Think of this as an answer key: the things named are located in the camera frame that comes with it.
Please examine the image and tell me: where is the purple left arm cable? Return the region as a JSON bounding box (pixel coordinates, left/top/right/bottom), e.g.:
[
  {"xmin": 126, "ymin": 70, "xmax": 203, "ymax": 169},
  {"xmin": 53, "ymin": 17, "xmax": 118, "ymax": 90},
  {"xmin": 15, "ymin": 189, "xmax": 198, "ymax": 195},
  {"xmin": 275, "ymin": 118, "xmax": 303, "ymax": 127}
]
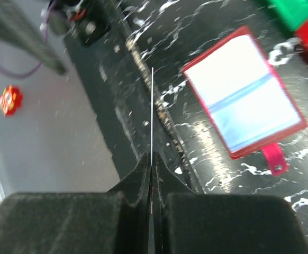
[{"xmin": 0, "ymin": 0, "xmax": 57, "ymax": 79}]

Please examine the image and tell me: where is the red leather card holder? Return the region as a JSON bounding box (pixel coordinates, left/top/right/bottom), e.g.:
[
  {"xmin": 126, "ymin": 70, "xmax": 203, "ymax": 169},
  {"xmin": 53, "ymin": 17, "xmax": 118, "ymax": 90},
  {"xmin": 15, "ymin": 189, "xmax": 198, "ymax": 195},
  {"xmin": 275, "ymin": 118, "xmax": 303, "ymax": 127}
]
[{"xmin": 182, "ymin": 26, "xmax": 307, "ymax": 176}]

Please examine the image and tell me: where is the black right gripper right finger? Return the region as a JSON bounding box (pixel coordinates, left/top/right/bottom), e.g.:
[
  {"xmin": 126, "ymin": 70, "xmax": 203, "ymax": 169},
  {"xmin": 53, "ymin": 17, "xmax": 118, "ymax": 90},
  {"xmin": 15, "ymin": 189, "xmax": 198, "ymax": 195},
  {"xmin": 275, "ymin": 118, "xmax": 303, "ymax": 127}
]
[{"xmin": 152, "ymin": 153, "xmax": 308, "ymax": 253}]

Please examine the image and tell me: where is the aluminium frame rail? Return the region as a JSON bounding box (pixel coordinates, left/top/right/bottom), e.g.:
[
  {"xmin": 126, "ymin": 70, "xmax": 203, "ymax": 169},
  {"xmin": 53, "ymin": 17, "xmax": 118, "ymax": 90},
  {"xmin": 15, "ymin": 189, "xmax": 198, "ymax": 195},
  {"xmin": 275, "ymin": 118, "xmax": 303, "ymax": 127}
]
[{"xmin": 0, "ymin": 1, "xmax": 66, "ymax": 75}]

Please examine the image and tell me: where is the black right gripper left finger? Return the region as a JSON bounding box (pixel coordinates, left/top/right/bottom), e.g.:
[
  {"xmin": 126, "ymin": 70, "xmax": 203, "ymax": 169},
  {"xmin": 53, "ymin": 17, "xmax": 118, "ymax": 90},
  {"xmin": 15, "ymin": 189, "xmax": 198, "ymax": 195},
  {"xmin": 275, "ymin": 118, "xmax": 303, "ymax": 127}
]
[{"xmin": 0, "ymin": 154, "xmax": 150, "ymax": 253}]

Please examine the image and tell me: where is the green plastic bin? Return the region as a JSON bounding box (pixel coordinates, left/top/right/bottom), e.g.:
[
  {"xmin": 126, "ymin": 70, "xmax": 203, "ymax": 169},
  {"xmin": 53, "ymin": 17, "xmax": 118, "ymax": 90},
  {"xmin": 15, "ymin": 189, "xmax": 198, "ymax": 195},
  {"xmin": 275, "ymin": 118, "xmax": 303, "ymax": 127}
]
[{"xmin": 267, "ymin": 0, "xmax": 308, "ymax": 31}]

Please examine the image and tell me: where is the red flower toy on floor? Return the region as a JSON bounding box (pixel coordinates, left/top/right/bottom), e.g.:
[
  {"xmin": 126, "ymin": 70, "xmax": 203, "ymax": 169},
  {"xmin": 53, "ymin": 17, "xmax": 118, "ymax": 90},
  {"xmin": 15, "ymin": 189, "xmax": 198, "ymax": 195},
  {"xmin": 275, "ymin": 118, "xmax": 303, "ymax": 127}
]
[{"xmin": 0, "ymin": 85, "xmax": 23, "ymax": 117}]

